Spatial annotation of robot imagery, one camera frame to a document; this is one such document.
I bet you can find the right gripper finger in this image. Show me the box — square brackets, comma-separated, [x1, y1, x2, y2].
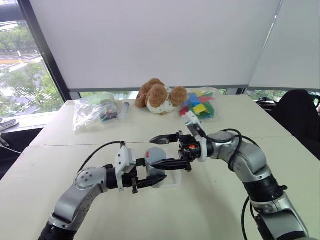
[149, 133, 181, 146]
[150, 158, 192, 172]

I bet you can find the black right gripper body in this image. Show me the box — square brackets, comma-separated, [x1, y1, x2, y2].
[175, 130, 202, 173]

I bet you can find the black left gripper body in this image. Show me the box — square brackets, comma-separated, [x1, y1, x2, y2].
[122, 165, 149, 195]

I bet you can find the grey jar lid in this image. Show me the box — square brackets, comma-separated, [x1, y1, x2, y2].
[145, 147, 168, 166]

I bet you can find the clear plastic box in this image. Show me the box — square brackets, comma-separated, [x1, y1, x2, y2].
[159, 169, 183, 190]

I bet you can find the brown and white plush toy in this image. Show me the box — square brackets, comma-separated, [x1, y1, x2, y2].
[134, 78, 189, 116]

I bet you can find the bag of coloured blocks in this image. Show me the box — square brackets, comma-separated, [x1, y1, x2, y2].
[178, 86, 224, 124]

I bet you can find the clear plastic syringe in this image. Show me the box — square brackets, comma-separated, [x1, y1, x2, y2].
[118, 101, 132, 121]

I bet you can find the clear bag of white items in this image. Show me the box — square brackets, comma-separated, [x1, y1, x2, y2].
[72, 96, 120, 133]

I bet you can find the pale green pouch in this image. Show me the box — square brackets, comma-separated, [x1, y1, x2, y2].
[86, 91, 117, 106]

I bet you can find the wide white roller blind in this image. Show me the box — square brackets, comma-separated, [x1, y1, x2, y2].
[28, 0, 285, 94]

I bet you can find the black office chair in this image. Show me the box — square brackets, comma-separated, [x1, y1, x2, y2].
[269, 89, 320, 161]

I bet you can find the grey object on sill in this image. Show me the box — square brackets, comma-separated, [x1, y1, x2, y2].
[0, 118, 20, 131]

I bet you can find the narrow white roller blind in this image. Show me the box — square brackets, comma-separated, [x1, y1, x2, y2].
[248, 0, 320, 91]

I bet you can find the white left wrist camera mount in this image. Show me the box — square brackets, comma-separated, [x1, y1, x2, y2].
[114, 146, 137, 192]

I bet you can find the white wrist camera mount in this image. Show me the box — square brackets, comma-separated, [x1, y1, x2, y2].
[114, 146, 137, 192]
[184, 110, 209, 163]

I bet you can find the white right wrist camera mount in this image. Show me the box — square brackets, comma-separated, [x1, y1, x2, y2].
[184, 110, 209, 163]

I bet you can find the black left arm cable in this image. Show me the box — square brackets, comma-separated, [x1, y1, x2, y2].
[77, 140, 126, 174]

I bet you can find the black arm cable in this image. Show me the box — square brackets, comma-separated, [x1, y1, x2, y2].
[240, 195, 259, 240]
[77, 140, 126, 174]

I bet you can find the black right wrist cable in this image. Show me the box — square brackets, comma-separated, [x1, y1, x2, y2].
[220, 128, 261, 171]

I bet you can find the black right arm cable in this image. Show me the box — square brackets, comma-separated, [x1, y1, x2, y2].
[240, 195, 259, 240]

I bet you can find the white blind pull cord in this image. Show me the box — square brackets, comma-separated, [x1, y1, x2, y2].
[251, 14, 278, 77]

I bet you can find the black window frame post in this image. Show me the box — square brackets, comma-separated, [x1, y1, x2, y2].
[18, 0, 72, 103]

